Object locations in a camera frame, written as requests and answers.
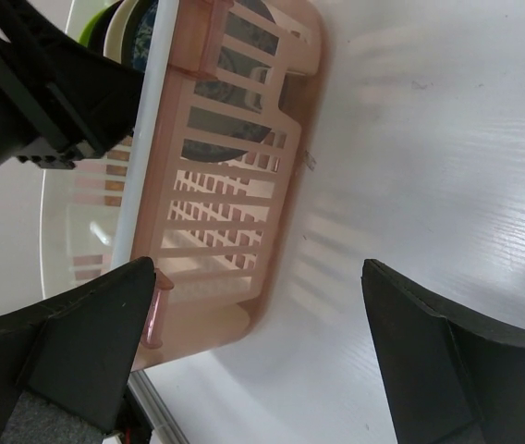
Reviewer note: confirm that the green plate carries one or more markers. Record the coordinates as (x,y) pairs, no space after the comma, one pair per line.
(85,36)

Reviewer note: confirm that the white pink dish rack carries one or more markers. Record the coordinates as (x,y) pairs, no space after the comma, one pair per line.
(211,229)

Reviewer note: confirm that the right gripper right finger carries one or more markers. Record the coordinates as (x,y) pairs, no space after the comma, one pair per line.
(451,374)

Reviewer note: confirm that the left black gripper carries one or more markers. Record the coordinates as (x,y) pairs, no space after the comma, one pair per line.
(59,101)

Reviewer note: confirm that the aluminium rail frame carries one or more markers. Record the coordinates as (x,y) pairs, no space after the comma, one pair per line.
(151,410)

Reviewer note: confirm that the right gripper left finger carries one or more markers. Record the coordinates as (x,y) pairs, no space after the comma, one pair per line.
(65,361)

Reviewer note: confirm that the beige plate with black mark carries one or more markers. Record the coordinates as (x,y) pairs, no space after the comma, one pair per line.
(116,30)

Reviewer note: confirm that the blue patterned plate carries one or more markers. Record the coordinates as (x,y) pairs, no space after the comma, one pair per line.
(135,50)

